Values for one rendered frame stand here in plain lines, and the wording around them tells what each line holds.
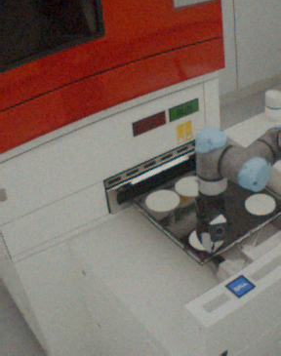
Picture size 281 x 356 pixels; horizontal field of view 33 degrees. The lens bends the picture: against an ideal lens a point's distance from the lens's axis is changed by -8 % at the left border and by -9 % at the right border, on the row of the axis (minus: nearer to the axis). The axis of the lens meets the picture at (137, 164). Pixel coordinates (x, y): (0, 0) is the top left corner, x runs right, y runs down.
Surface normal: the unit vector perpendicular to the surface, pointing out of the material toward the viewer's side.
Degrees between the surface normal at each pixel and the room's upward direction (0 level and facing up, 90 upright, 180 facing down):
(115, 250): 0
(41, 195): 90
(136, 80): 90
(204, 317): 0
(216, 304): 0
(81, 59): 90
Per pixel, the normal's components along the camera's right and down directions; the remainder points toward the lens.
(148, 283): -0.09, -0.82
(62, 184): 0.54, 0.43
